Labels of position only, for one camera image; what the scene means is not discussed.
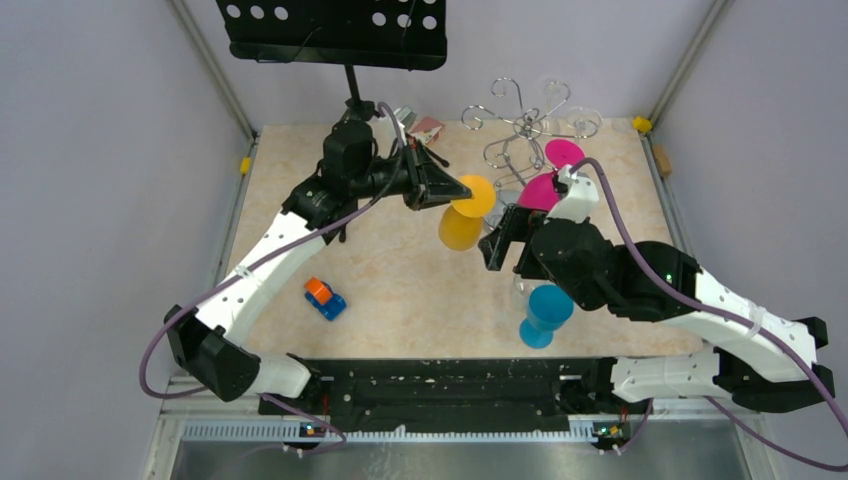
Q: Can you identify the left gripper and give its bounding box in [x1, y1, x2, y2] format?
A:
[351, 136, 472, 211]

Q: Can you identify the orange plastic goblet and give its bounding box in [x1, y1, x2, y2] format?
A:
[438, 175, 496, 251]

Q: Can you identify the magenta plastic goblet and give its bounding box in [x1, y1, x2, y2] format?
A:
[517, 139, 585, 211]

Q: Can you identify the tall clear flute glass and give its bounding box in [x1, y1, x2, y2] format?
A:
[539, 79, 571, 136]

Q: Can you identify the clear wine glass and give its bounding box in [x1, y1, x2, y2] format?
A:
[565, 106, 603, 140]

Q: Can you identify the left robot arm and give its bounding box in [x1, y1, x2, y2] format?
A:
[165, 120, 472, 414]

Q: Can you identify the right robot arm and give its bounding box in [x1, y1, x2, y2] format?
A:
[478, 206, 835, 413]

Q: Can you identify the small clear tumbler glass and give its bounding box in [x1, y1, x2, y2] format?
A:
[510, 275, 533, 311]

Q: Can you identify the chrome wine glass rack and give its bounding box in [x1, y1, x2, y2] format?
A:
[460, 77, 572, 233]

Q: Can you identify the small pink card box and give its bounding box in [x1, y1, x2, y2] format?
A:
[409, 116, 445, 145]

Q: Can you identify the blue plastic goblet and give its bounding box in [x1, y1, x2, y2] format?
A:
[519, 284, 575, 349]

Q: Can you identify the black music stand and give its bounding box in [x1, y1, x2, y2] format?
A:
[216, 1, 448, 119]

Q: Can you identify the blue orange toy car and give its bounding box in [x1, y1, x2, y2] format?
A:
[303, 277, 347, 321]

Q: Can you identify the wooden block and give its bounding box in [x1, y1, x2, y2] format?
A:
[652, 145, 673, 178]

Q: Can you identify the yellow corner clamp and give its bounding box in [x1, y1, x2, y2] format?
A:
[631, 116, 653, 134]

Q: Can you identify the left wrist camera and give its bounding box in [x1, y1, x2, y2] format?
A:
[393, 105, 418, 133]

